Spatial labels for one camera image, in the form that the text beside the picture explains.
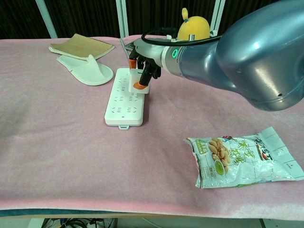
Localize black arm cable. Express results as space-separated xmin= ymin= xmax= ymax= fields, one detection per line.
xmin=141 ymin=27 xmax=223 ymax=46

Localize pink table cloth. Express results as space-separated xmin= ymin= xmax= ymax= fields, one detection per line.
xmin=0 ymin=34 xmax=304 ymax=218

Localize white plug with orange part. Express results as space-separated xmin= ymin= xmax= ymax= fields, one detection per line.
xmin=129 ymin=68 xmax=150 ymax=97

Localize white power strip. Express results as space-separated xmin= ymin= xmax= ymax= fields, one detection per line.
xmin=104 ymin=68 xmax=146 ymax=131

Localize yellow plush toy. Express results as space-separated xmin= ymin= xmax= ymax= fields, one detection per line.
xmin=177 ymin=8 xmax=211 ymax=41

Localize black floor cables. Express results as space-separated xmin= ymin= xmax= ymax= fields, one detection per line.
xmin=42 ymin=218 xmax=117 ymax=228

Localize white frame post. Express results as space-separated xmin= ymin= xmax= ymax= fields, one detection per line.
xmin=35 ymin=0 xmax=58 ymax=38
xmin=115 ymin=0 xmax=130 ymax=38
xmin=210 ymin=0 xmax=229 ymax=37

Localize brown spiral notebook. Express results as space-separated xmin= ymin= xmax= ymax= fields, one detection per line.
xmin=48 ymin=33 xmax=115 ymax=60

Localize peanut snack bag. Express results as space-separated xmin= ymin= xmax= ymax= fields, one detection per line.
xmin=183 ymin=126 xmax=298 ymax=190

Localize white slipper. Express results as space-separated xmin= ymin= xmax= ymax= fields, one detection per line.
xmin=56 ymin=54 xmax=114 ymax=86

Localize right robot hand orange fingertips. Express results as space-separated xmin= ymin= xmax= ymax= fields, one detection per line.
xmin=128 ymin=39 xmax=165 ymax=91

